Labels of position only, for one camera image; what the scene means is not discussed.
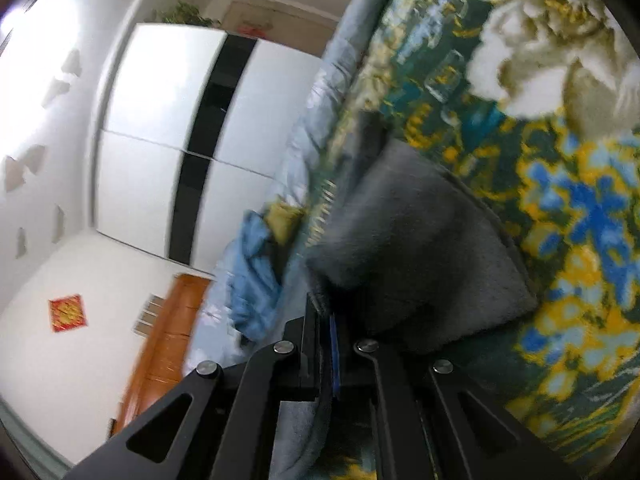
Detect grey hooded sweatshirt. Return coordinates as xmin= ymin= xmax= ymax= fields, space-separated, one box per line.
xmin=305 ymin=112 xmax=536 ymax=452

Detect grey daisy print duvet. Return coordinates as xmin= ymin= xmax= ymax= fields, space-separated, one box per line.
xmin=182 ymin=0 xmax=387 ymax=376

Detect orange wooden headboard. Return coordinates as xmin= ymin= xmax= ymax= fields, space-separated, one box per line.
xmin=111 ymin=274 xmax=212 ymax=434

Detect blue garment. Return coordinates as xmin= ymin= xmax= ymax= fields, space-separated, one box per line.
xmin=230 ymin=210 xmax=281 ymax=342

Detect olive yellow garment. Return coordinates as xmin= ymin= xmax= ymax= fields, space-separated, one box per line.
xmin=264 ymin=200 xmax=306 ymax=247

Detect white wardrobe with black stripe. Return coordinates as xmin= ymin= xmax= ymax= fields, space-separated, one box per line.
xmin=94 ymin=24 xmax=321 ymax=272

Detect teal floral bed blanket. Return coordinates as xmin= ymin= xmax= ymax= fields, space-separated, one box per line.
xmin=330 ymin=0 xmax=639 ymax=479

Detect green potted plant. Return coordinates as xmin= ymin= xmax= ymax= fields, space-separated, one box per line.
xmin=154 ymin=1 xmax=221 ymax=29

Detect red square wall decoration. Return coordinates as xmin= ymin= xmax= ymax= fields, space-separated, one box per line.
xmin=49 ymin=295 xmax=87 ymax=333

